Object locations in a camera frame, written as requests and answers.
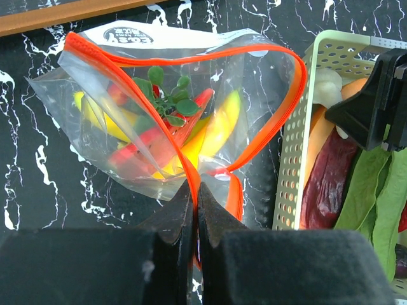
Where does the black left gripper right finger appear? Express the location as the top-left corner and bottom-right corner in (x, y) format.
(197, 184), (394, 304)

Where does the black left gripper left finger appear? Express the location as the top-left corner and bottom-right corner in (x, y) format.
(1, 184), (193, 304)

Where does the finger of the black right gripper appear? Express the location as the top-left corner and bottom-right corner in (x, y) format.
(325, 49), (406, 151)

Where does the pale green perforated basket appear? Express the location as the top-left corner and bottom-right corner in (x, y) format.
(272, 30), (406, 304)

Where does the red watermelon slice toy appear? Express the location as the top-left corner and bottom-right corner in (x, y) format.
(109, 88), (214, 172)

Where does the yellow toy banana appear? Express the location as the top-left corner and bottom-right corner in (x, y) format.
(73, 91), (130, 143)
(157, 90), (241, 176)

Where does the cherry tomato sprig toy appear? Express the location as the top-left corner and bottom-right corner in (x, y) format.
(107, 65), (202, 127)

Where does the white toy mushroom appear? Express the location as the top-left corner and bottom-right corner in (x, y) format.
(313, 68), (343, 109)

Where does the dark red toy sweet potato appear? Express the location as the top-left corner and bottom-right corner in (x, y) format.
(300, 129), (360, 229)

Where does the green toy leaf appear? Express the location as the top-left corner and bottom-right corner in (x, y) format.
(334, 147), (406, 281)

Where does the red toy chili pepper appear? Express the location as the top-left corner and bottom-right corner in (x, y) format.
(398, 203), (407, 233)

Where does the wooden shelf rack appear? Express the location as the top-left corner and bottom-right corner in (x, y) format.
(1, 0), (154, 37)

